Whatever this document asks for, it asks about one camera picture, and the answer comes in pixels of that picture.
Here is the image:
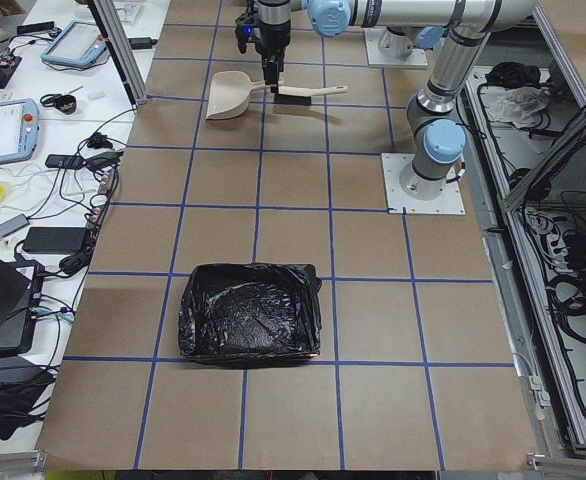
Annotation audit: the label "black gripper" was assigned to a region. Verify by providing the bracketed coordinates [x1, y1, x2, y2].
[235, 12, 260, 54]
[258, 20, 291, 94]

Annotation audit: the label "white hand brush black bristles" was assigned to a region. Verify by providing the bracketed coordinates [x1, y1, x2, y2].
[274, 85, 349, 106]

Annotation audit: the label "white plastic dustpan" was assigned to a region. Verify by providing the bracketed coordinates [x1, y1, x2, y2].
[206, 71, 269, 120]

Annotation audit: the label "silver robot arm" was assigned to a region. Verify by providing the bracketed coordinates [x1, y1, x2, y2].
[235, 11, 446, 58]
[236, 1, 536, 200]

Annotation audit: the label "black lined trash bin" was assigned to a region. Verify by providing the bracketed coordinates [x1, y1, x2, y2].
[178, 263, 322, 368]

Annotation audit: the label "far blue teach pendant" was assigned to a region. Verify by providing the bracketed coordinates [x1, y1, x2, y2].
[40, 20, 107, 70]

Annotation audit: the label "blue teach pendant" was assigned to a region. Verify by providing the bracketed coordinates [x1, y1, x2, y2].
[0, 99, 39, 164]
[40, 20, 107, 70]

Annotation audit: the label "black tape roll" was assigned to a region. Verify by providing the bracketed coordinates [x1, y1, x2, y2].
[54, 95, 77, 115]

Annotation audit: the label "black scissors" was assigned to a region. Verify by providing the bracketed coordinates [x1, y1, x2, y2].
[39, 86, 82, 108]

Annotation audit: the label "black remote device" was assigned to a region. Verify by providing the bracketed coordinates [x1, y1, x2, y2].
[45, 154, 83, 170]

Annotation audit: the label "black cloth bundle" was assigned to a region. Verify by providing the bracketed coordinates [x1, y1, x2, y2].
[485, 61, 541, 89]

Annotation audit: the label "crumpled white cloth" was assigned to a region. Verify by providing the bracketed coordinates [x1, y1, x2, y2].
[487, 87, 550, 129]

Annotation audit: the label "near blue teach pendant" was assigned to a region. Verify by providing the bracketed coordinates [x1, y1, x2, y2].
[0, 99, 39, 164]

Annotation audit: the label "black power brick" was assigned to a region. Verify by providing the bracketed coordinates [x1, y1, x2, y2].
[22, 227, 87, 254]

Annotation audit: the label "grey usb hub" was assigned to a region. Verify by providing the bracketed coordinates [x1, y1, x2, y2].
[0, 214, 30, 240]

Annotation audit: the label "black laptop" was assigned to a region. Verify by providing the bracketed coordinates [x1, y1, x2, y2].
[0, 259, 44, 358]

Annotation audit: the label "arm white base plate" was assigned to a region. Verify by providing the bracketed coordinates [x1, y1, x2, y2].
[365, 27, 428, 70]
[381, 153, 466, 216]

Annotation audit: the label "aluminium frame post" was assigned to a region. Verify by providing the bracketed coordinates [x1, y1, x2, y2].
[88, 0, 147, 107]

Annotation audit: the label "black cable coils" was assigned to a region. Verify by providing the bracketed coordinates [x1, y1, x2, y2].
[545, 272, 586, 346]

